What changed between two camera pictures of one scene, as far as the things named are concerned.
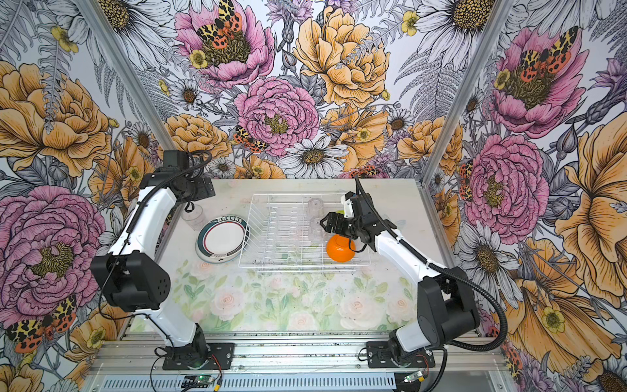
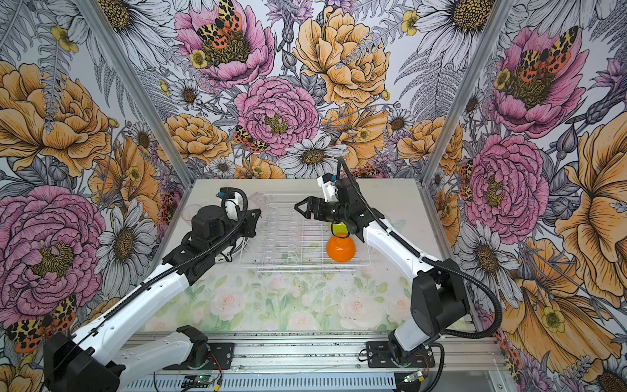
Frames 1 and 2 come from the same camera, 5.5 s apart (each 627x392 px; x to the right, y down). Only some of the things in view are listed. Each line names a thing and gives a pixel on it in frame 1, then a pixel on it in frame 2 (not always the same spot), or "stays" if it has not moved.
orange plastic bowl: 338,247 stays
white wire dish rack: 283,233 stays
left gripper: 202,192 to 250,223
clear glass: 196,219 stays
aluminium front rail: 304,354 stays
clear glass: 315,208 to 257,200
